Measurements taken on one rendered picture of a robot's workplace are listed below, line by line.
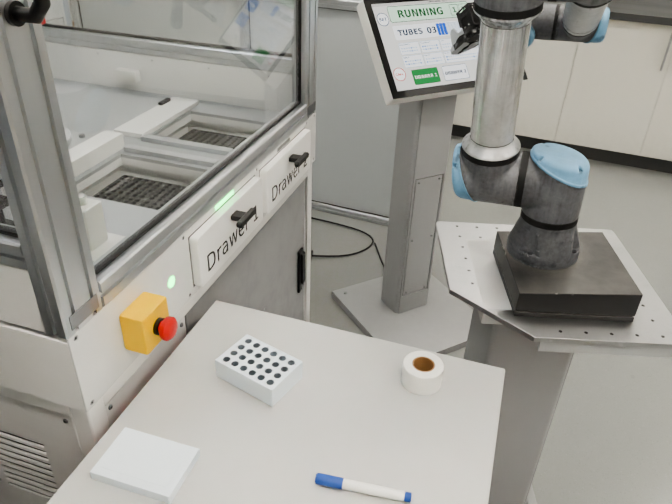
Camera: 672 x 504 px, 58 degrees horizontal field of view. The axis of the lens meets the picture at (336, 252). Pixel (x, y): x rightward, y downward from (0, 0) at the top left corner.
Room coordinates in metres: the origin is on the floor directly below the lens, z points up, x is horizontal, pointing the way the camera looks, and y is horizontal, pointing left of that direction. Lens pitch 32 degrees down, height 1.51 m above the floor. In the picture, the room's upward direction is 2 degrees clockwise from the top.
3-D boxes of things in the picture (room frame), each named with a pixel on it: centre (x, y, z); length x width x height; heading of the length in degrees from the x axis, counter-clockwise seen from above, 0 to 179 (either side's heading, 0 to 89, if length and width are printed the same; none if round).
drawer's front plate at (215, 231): (1.08, 0.22, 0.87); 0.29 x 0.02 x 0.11; 163
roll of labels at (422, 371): (0.77, -0.16, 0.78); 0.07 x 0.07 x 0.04
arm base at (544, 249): (1.13, -0.45, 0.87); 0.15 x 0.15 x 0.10
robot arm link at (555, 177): (1.13, -0.44, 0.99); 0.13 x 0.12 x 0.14; 72
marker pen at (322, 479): (0.55, -0.05, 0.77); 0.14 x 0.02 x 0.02; 79
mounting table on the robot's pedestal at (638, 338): (1.13, -0.47, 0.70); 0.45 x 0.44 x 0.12; 89
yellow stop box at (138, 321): (0.76, 0.30, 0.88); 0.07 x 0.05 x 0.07; 163
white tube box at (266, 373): (0.77, 0.12, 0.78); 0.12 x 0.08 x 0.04; 58
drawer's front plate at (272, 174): (1.38, 0.13, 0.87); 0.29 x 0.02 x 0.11; 163
